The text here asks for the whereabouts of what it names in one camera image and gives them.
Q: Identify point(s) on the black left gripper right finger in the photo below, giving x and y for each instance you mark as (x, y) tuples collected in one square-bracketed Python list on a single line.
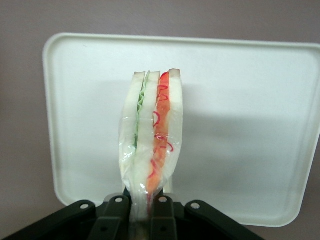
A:
[(175, 220)]

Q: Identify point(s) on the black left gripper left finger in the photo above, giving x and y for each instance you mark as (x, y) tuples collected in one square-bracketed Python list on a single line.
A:
[(105, 220)]

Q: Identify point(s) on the plastic-wrapped triangle sandwich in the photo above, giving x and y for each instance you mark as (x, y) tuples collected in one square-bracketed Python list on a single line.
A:
[(145, 130)]

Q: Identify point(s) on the cream plastic serving tray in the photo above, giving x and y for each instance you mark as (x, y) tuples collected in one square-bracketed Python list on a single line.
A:
[(237, 125)]

